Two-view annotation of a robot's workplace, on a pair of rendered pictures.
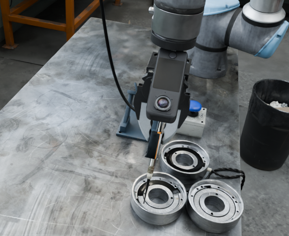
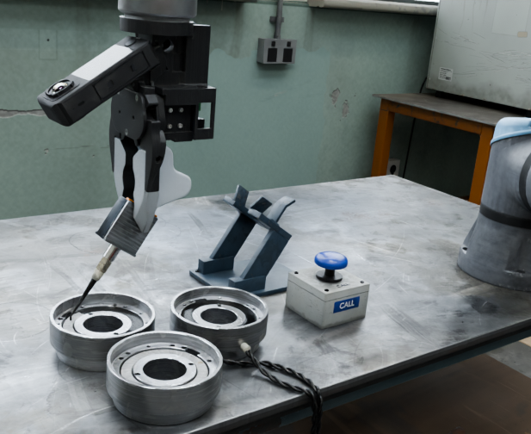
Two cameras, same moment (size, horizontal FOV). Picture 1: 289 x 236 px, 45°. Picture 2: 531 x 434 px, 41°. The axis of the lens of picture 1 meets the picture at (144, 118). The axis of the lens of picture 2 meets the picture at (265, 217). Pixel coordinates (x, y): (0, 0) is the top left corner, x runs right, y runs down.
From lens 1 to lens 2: 0.65 m
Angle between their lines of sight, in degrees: 44
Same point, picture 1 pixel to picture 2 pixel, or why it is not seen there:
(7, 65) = not seen: hidden behind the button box
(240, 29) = not seen: outside the picture
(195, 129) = (313, 302)
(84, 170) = (83, 282)
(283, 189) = not seen: outside the picture
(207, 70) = (488, 262)
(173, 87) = (90, 74)
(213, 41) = (504, 200)
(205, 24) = (493, 160)
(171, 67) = (114, 54)
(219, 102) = (451, 313)
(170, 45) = (123, 23)
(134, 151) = not seen: hidden behind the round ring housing
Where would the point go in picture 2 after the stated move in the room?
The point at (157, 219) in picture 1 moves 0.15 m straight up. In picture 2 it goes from (56, 340) to (55, 192)
